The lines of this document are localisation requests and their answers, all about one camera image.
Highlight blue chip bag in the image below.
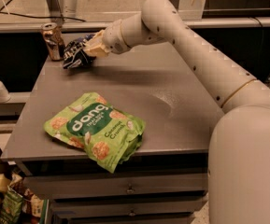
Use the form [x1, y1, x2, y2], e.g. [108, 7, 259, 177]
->
[63, 35, 95, 69]

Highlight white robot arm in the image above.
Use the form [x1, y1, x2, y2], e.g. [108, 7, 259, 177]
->
[85, 0, 270, 224]

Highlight orange soda can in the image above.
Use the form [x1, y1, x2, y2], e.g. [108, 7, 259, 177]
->
[41, 22, 65, 61]

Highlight green rice chips bag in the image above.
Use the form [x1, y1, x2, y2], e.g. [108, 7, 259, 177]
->
[44, 92, 146, 173]

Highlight grey drawer cabinet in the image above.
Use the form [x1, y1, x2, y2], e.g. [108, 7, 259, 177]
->
[2, 43, 222, 224]

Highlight snack bags in box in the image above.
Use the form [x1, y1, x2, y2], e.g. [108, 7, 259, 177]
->
[0, 173, 47, 224]

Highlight metal railing frame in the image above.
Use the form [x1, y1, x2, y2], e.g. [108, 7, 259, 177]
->
[0, 0, 270, 32]

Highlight black cable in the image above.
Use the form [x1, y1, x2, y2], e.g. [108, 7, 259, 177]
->
[0, 10, 87, 23]

